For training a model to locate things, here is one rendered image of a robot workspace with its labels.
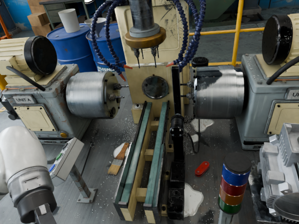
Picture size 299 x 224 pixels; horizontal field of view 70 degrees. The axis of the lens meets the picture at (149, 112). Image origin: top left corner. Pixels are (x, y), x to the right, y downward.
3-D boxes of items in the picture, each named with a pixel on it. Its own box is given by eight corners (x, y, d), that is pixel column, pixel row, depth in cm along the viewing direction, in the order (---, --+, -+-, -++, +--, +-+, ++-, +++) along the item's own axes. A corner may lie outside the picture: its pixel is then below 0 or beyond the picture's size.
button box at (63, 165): (75, 150, 88) (65, 143, 86) (85, 143, 84) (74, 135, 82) (55, 187, 75) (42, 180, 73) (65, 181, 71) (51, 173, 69)
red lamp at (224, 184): (219, 174, 57) (220, 164, 55) (243, 176, 56) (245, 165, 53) (221, 195, 53) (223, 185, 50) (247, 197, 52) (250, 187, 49)
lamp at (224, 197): (218, 184, 60) (219, 174, 57) (240, 185, 59) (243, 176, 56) (220, 204, 56) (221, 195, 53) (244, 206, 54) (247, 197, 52)
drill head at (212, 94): (179, 99, 121) (177, 58, 106) (257, 98, 113) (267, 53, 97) (177, 130, 102) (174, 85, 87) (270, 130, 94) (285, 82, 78)
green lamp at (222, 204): (217, 192, 63) (218, 184, 60) (238, 194, 62) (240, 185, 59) (219, 213, 58) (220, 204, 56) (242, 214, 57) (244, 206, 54)
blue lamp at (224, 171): (220, 164, 55) (222, 153, 52) (245, 165, 53) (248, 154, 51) (223, 185, 50) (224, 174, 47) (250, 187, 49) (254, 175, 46)
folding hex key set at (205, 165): (204, 162, 99) (204, 159, 98) (210, 166, 97) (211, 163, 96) (193, 174, 95) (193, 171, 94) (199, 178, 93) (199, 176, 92)
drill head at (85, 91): (74, 101, 134) (58, 65, 119) (129, 100, 127) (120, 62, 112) (54, 128, 116) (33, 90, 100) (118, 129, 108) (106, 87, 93)
